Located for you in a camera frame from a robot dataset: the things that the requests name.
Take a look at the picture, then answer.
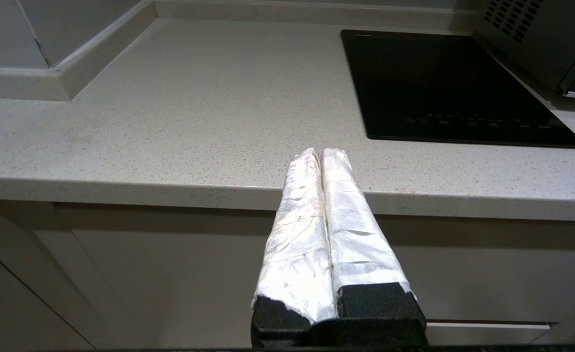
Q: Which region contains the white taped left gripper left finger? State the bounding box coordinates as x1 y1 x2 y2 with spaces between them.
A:
250 148 338 349

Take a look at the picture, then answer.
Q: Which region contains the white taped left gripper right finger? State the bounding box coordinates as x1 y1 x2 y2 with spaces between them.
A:
320 148 427 349

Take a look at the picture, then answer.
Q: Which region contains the silver microwave oven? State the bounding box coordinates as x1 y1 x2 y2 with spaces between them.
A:
473 0 575 94

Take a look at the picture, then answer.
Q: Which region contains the large beige cabinet drawer front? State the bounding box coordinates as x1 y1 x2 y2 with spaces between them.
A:
55 201 575 349

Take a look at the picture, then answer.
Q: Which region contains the small beige cabinet drawer front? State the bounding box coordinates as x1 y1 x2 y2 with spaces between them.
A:
425 320 552 348

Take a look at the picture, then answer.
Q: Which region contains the black induction cooktop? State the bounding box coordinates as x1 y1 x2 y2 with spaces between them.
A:
340 29 575 149

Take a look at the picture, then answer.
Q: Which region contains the beige corner cabinet panel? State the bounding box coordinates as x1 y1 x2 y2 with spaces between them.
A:
0 198 122 350

